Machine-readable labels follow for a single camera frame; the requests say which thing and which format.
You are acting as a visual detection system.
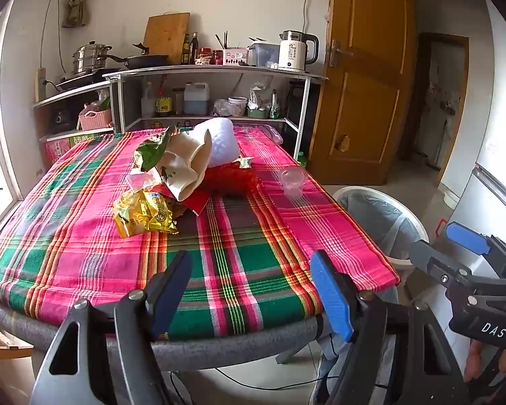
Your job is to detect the white jerry can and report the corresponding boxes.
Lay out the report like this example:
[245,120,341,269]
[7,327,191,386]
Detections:
[183,82,210,115]

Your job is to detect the white electric kettle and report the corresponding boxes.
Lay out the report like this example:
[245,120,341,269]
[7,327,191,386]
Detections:
[277,30,320,72]

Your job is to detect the black frying pan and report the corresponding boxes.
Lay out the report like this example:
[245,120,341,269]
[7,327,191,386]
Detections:
[105,43,169,70]

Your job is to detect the beige paper bag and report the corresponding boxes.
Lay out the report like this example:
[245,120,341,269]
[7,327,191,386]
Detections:
[160,129,214,201]

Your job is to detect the pink chopstick holder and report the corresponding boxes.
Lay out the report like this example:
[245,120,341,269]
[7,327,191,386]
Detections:
[223,46,249,66]

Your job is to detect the red lidded jars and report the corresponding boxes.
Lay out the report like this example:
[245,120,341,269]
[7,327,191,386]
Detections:
[198,47,223,65]

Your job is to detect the red snack bag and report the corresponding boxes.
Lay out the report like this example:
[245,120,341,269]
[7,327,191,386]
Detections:
[200,161,260,197]

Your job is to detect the large yellow snack bag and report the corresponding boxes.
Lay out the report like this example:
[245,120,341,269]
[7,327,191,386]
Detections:
[112,188,180,239]

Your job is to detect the long metal kitchen shelf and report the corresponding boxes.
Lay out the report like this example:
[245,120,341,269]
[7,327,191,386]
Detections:
[103,65,329,161]

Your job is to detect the silver refrigerator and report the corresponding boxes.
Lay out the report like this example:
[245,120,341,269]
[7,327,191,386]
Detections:
[422,0,506,347]

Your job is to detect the clear plastic container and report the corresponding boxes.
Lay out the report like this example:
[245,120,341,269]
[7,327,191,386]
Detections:
[249,42,280,68]

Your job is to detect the pink green plaid blanket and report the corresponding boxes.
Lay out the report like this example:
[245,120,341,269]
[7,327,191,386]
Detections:
[0,126,401,342]

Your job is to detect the wooden door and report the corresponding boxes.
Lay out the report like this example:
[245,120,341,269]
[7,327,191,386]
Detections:
[310,0,416,186]

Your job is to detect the pink plastic basket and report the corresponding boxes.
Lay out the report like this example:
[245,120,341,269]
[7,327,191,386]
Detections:
[77,107,112,131]

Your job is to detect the steel steamer pot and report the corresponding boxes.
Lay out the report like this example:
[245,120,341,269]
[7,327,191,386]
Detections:
[72,41,112,74]

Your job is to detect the clear plastic cup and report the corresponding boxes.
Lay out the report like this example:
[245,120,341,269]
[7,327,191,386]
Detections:
[278,166,308,201]

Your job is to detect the green bowl with bags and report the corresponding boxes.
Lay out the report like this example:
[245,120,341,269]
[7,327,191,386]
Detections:
[247,84,284,119]

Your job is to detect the clear plastic wrapper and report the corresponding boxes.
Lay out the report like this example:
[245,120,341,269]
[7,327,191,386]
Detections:
[126,169,158,191]

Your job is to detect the pink storage box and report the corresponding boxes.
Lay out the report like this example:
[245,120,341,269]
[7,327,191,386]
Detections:
[232,124,284,145]

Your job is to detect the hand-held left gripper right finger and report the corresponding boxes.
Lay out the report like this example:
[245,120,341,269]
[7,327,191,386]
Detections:
[310,250,467,405]

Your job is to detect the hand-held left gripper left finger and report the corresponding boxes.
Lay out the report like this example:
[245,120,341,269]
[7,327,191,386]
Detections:
[29,250,193,405]

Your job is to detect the red paper wrapper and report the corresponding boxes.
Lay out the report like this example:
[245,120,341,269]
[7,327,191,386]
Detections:
[181,188,212,217]

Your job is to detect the green snack bag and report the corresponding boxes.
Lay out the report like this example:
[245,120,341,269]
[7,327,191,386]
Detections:
[134,126,173,173]

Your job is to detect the colourful cardboard box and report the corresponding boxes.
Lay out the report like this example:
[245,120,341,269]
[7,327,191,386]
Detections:
[44,133,106,169]

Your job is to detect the black floor cable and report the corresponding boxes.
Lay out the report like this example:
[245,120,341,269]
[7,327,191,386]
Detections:
[169,367,334,393]

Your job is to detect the person's right hand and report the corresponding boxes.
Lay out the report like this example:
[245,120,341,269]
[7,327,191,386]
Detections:
[464,340,506,384]

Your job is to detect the white trash bin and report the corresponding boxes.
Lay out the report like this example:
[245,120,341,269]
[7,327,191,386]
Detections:
[332,186,430,273]

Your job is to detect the low metal shelf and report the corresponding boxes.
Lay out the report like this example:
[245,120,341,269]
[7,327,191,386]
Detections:
[33,80,115,143]

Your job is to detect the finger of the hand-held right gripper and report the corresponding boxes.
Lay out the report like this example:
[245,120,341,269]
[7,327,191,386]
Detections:
[445,221,506,277]
[409,240,506,301]

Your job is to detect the wooden cutting board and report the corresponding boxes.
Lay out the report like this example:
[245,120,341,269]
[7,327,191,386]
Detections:
[142,12,191,65]

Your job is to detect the clear plastic bottle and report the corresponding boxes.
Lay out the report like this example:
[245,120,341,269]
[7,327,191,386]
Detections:
[141,81,156,118]

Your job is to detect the black induction cooker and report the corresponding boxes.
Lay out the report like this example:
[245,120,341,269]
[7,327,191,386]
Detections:
[56,67,121,90]

